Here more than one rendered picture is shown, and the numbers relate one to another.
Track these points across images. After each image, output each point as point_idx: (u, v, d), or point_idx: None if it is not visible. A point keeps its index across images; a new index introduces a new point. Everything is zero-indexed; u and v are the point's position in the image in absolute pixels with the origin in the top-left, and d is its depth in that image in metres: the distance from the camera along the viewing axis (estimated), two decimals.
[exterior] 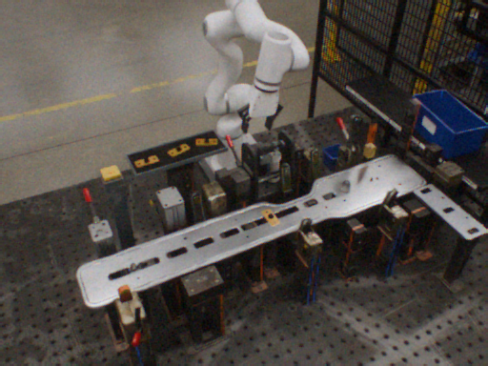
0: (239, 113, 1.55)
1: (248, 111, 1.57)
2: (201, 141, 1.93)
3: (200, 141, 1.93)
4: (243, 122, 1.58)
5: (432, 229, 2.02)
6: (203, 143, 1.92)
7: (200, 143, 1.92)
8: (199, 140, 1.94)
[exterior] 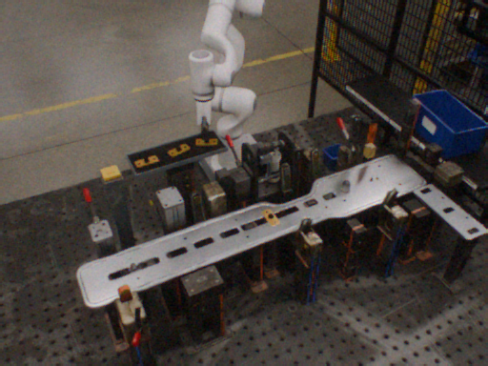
0: (206, 128, 1.79)
1: (203, 123, 1.82)
2: (201, 141, 1.93)
3: (200, 141, 1.93)
4: (205, 132, 1.83)
5: (432, 229, 2.02)
6: (203, 143, 1.92)
7: (200, 143, 1.92)
8: (199, 140, 1.94)
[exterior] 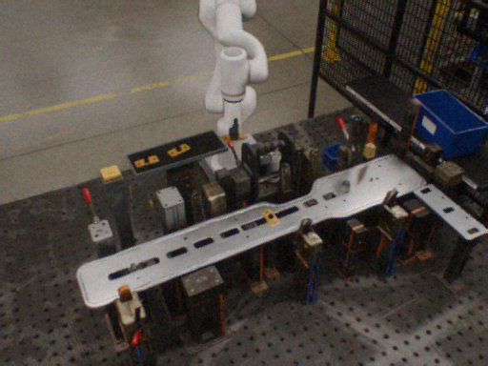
0: (237, 131, 1.71)
1: (233, 125, 1.73)
2: (228, 136, 1.79)
3: (227, 137, 1.79)
4: (234, 132, 1.75)
5: (432, 229, 2.02)
6: (231, 138, 1.79)
7: (227, 139, 1.78)
8: (225, 136, 1.80)
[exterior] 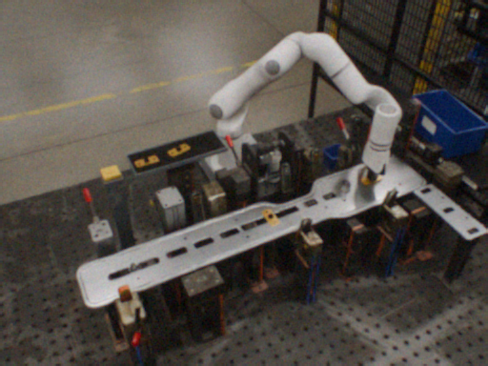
0: (383, 173, 1.92)
1: None
2: (366, 180, 2.00)
3: (365, 180, 1.99)
4: (376, 174, 1.96)
5: (432, 229, 2.02)
6: (370, 181, 1.99)
7: (368, 182, 1.99)
8: (364, 179, 2.00)
